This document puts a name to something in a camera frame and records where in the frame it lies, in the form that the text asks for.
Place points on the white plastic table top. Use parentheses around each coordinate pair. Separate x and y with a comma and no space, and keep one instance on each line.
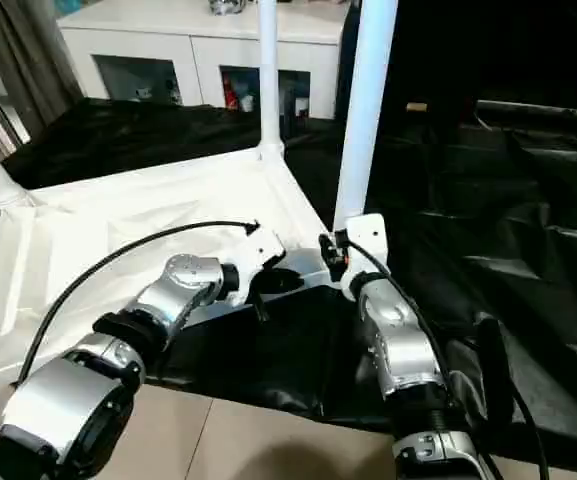
(143,210)

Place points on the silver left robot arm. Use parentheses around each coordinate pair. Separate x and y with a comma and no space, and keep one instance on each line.
(178,290)

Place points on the small white jar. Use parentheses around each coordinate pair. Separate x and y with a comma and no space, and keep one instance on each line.
(301,106)

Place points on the black mat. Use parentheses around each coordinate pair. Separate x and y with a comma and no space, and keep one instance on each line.
(493,225)

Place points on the small tan tag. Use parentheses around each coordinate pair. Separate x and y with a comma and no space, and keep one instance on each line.
(416,106)

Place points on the small red item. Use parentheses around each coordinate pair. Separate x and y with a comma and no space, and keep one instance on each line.
(229,93)

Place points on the white cabinet with glass doors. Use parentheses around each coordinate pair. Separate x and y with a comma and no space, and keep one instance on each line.
(193,50)

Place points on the long black bar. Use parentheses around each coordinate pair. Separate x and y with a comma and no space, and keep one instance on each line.
(543,108)

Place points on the dark patterned small object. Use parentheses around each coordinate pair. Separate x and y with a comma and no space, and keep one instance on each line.
(225,5)

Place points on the grey curtain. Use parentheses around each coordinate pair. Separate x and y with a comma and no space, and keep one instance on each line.
(23,60)

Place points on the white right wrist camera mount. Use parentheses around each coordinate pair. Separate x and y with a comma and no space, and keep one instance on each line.
(368,235)

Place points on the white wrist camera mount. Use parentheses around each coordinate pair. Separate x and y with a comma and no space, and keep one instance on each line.
(263,247)
(368,235)

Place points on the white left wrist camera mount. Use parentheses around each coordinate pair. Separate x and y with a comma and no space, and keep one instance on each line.
(263,247)

